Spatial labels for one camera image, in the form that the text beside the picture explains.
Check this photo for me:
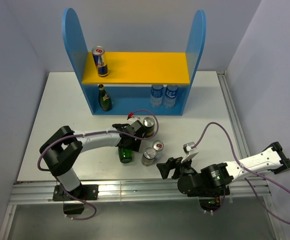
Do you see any black gold can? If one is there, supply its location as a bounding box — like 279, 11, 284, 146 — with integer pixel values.
142, 116, 156, 138
141, 147, 157, 167

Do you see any left water bottle blue label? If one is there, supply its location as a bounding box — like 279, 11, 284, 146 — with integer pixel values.
150, 84, 164, 108

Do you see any silver red-top can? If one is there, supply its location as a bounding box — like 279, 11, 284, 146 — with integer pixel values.
152, 140, 164, 153

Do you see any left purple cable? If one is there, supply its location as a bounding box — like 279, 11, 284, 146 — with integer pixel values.
36, 109, 160, 221

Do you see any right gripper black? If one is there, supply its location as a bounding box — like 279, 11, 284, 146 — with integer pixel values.
156, 153, 197, 179

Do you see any aluminium rail front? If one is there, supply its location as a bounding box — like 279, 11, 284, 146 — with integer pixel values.
8, 178, 271, 206

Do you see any green glass bottle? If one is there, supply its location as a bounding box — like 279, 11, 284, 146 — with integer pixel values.
98, 84, 112, 112
118, 147, 133, 164

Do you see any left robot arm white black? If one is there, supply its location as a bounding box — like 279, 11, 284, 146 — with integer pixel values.
38, 120, 146, 200

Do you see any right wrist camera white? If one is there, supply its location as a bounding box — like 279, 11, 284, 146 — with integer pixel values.
181, 142, 199, 163

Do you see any right water bottle blue label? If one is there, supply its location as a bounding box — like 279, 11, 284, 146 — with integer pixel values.
163, 84, 179, 109

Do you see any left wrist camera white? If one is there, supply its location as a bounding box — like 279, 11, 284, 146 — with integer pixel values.
127, 112, 137, 120

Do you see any aluminium rail right side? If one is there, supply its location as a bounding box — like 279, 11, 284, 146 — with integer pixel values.
216, 71, 286, 240

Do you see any aluminium rail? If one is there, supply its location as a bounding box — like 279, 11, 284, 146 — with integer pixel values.
216, 71, 286, 240
8, 178, 271, 206

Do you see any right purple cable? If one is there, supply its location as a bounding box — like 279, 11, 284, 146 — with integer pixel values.
191, 121, 290, 227

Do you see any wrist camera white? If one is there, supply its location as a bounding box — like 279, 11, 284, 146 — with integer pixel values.
127, 112, 137, 120
181, 142, 199, 163

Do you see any black gold can front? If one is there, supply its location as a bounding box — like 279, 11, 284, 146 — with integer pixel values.
141, 147, 157, 167

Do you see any purple cable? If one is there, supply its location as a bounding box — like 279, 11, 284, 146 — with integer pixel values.
36, 109, 160, 221
191, 121, 290, 227

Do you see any blue silver energy drink can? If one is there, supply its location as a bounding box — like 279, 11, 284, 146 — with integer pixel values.
91, 46, 109, 77

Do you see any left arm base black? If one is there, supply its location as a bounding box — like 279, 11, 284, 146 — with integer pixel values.
52, 184, 99, 216

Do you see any water bottle blue label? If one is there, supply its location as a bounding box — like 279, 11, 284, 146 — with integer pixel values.
163, 84, 179, 109
150, 84, 164, 108

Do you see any blue shelf with yellow board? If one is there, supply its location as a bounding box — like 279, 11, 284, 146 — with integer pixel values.
62, 8, 207, 116

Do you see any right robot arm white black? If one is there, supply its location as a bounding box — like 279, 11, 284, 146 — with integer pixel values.
156, 142, 290, 198

